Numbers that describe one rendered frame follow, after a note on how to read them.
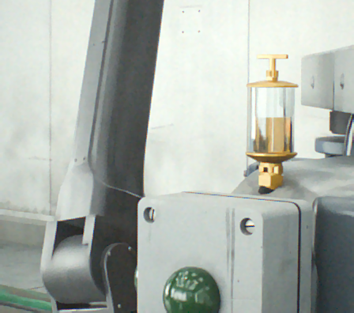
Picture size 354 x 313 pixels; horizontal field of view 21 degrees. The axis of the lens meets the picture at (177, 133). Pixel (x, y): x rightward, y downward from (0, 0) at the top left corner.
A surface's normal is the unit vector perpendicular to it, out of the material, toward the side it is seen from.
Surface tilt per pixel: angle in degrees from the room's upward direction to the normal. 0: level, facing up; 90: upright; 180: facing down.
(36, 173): 90
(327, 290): 90
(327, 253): 90
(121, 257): 78
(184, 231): 90
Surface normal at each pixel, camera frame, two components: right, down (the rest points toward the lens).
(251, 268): -0.62, 0.04
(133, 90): 0.65, -0.18
